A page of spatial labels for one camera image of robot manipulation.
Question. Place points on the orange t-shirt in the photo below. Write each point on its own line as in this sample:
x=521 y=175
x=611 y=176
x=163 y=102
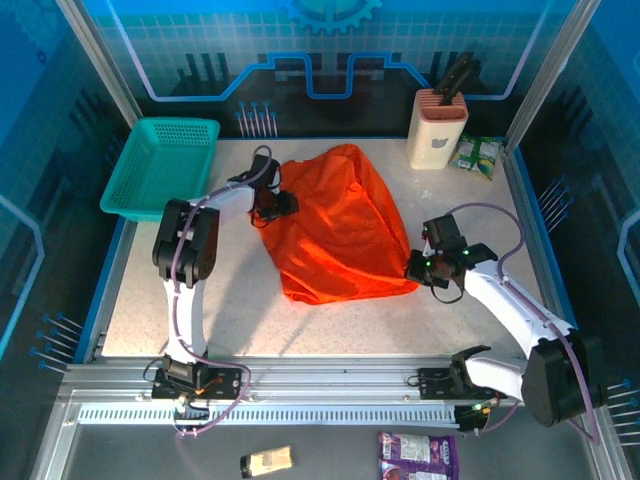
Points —
x=340 y=225

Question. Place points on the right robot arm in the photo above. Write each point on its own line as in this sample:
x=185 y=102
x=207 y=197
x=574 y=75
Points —
x=500 y=300

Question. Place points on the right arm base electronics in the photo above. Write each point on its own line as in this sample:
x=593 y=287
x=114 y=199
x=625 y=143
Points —
x=472 y=415

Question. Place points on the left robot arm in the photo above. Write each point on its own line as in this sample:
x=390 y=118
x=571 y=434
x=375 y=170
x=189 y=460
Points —
x=187 y=310

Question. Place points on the green snack packet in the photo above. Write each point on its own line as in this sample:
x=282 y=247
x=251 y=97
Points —
x=475 y=155

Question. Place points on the teal plastic basket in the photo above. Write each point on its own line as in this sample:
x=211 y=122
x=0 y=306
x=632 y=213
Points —
x=160 y=165

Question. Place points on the cream knife block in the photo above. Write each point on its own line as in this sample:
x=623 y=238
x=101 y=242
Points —
x=435 y=145

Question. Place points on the purple snack packet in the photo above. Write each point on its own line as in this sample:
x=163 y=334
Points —
x=415 y=452

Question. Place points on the blue table border trim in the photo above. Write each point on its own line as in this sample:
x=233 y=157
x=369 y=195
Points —
x=97 y=305

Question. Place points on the beige packet with black cap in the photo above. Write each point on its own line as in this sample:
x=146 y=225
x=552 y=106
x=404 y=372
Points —
x=267 y=461

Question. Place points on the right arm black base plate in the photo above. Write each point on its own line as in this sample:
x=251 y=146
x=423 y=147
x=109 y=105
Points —
x=432 y=382

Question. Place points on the aluminium frame rail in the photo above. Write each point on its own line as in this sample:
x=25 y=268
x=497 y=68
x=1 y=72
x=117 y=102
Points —
x=325 y=380

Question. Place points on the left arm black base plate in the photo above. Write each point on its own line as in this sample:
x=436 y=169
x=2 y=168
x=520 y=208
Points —
x=227 y=385

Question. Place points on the aluminium frame post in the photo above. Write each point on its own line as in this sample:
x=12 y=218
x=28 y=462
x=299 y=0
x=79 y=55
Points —
x=100 y=60
x=545 y=85

